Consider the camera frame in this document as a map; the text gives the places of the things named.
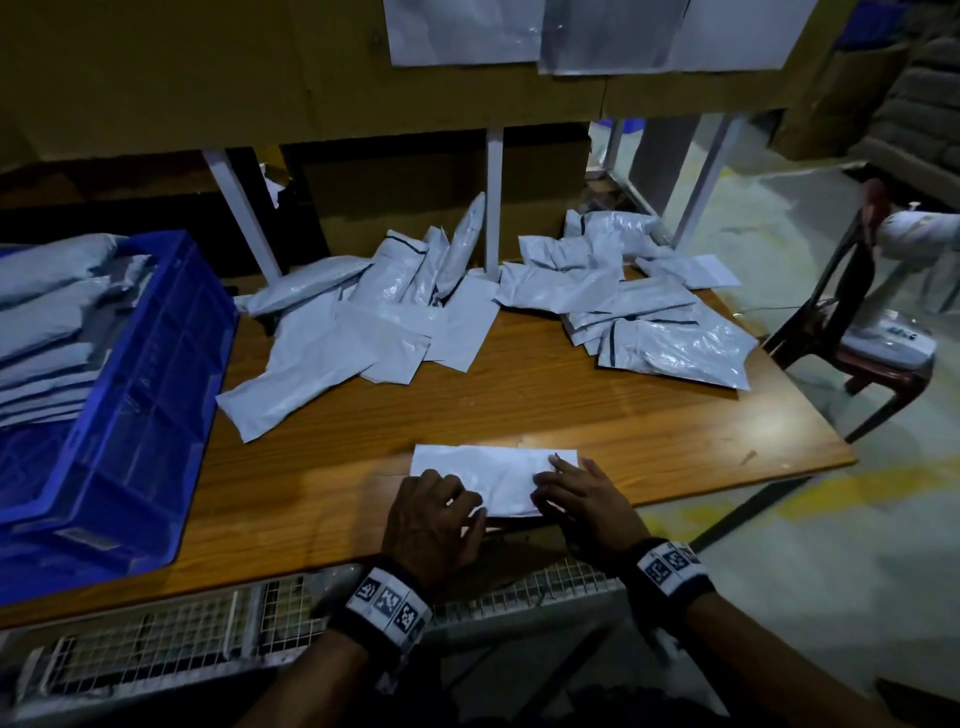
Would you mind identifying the person's left hand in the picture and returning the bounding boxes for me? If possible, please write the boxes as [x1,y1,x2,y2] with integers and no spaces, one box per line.
[381,468,491,591]

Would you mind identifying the person's right hand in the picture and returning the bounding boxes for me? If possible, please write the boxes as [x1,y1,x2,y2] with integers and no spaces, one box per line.
[531,453,653,570]

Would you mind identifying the grey mailer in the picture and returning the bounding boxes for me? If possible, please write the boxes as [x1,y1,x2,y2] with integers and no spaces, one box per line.
[408,442,582,521]

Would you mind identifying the pile of grey mailer bags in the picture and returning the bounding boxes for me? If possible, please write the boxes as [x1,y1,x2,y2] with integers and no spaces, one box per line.
[216,190,761,446]

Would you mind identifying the blue plastic crate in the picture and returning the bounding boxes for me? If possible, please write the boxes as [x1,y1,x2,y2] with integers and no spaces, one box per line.
[0,229,243,608]

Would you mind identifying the packed white bags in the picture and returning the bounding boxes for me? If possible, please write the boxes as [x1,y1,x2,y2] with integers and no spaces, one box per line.
[0,231,156,434]

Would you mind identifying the person's right forearm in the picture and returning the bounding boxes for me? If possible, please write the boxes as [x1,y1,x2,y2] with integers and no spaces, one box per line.
[675,592,902,728]

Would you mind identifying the right marker wristband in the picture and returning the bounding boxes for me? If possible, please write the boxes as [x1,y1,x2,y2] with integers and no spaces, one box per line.
[616,535,719,621]

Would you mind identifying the marker wristband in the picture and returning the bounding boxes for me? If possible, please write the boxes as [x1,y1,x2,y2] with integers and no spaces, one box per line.
[616,535,719,621]
[328,561,435,663]

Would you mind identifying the left marker wristband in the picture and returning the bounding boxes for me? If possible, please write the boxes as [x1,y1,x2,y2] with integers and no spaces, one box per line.
[328,561,435,663]

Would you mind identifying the wooden table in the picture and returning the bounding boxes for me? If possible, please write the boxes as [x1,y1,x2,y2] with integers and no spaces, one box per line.
[0,267,858,630]

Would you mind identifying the brown wooden chair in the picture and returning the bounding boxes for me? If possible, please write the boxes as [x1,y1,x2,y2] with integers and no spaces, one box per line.
[763,177,936,443]

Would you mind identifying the white metal shelf leg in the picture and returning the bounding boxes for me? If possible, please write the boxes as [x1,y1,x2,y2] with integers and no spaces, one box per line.
[670,111,746,251]
[201,145,285,285]
[483,126,507,281]

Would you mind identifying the white wire rack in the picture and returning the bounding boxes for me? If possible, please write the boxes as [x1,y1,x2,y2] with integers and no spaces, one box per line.
[0,552,635,710]

